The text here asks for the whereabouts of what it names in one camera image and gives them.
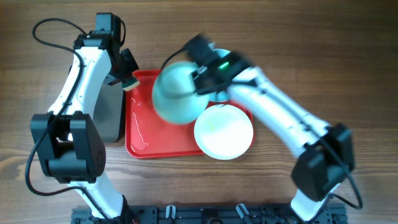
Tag white plate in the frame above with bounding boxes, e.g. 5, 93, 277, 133
194, 105, 254, 160

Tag black water tray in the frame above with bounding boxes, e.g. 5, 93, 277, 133
67, 63, 127, 144

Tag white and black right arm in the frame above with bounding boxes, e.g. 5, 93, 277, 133
193, 67, 355, 223

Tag pale blue rear plate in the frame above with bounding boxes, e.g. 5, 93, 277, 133
208, 49, 233, 103

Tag pale green plate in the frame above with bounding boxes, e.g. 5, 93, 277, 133
152, 61, 210, 125

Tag red plastic tray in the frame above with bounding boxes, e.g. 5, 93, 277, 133
125, 69, 256, 159

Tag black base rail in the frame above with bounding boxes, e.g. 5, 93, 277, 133
70, 203, 348, 224

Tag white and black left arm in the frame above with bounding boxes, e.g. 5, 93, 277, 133
25, 31, 138, 223

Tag green and yellow sponge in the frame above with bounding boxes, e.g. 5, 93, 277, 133
122, 75, 140, 91

